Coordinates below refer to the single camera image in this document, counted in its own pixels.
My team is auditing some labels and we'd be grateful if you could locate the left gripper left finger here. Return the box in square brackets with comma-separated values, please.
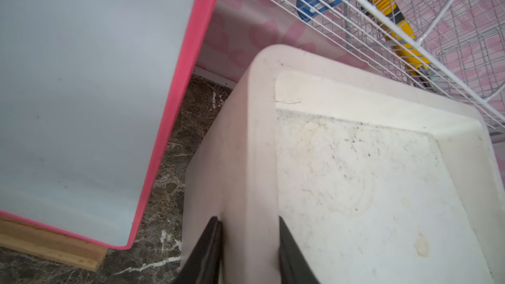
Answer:
[173, 216, 223, 284]

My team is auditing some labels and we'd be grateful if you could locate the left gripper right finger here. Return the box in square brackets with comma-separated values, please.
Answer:
[279, 216, 319, 284]

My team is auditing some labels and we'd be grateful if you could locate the white three-drawer cabinet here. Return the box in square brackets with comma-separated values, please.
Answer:
[181, 45, 504, 283]

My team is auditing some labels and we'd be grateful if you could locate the pink-framed whiteboard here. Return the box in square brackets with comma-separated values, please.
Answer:
[1, 0, 216, 250]

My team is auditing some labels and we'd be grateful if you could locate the yellow black utility knife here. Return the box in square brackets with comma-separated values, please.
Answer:
[367, 0, 431, 88]

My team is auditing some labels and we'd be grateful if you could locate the white wire wall shelf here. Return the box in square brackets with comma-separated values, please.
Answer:
[226, 0, 505, 133]

